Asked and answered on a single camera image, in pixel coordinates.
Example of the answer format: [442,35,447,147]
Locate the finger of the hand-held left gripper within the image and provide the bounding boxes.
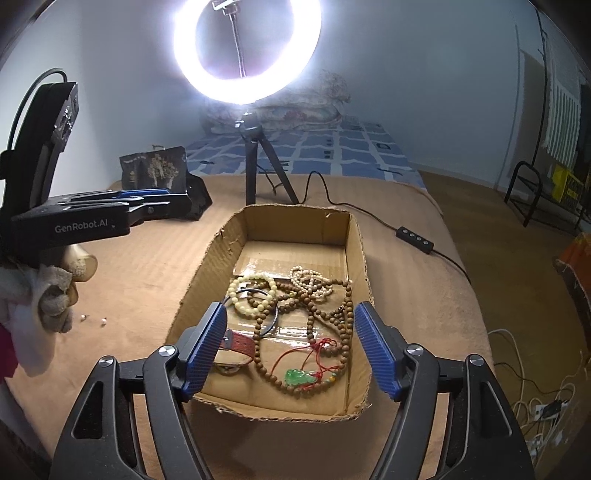
[124,193,192,228]
[44,188,171,206]

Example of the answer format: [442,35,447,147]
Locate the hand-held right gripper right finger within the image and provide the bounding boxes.
[353,301,536,480]

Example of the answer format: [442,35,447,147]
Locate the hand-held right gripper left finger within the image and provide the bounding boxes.
[54,301,229,480]

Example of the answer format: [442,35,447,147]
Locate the watch with red-brown strap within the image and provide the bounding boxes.
[215,329,259,377]

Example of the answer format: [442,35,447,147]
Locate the cardboard box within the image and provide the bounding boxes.
[167,204,374,422]

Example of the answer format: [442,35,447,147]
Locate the thin dark bangle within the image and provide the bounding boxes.
[222,286,281,337]

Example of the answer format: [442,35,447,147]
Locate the green pendant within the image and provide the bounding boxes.
[272,337,340,393]

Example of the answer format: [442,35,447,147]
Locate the cream bead bracelet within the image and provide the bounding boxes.
[227,273,280,320]

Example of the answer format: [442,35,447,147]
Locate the brown wooden bead necklace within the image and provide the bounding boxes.
[247,277,354,395]

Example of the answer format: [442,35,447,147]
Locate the white pearl necklace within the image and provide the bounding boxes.
[288,264,334,304]

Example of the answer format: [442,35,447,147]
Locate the person's left hand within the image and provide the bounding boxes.
[0,261,77,376]

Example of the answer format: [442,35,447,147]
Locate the black printed snack bag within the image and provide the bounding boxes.
[119,145,213,221]

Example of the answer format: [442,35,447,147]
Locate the black tripod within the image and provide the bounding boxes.
[235,111,300,206]

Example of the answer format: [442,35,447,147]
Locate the white power strip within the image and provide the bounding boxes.
[526,399,568,421]

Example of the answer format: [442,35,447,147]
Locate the folded floral quilt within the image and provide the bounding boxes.
[201,69,352,134]

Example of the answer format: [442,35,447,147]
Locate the blue checkered bed sheet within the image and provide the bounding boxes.
[185,115,428,190]

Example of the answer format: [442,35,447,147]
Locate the black clothes rack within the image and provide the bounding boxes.
[503,7,591,232]

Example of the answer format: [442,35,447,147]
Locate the orange cloth covered bench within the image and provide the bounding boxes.
[554,231,591,324]

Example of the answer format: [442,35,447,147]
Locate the yellow box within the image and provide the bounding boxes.
[551,164,591,206]

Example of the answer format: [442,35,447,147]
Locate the striped white towel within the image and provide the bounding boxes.
[542,69,583,164]

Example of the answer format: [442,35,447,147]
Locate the leaning beige board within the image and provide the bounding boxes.
[517,48,552,139]

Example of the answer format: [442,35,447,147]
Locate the black cable with inline switch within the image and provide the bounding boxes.
[259,171,472,283]

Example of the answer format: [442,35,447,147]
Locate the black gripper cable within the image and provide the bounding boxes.
[10,68,68,151]

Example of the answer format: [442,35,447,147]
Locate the tangle of white cables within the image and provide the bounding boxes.
[487,328,591,462]

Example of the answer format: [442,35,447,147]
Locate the white ring light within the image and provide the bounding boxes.
[173,0,322,107]

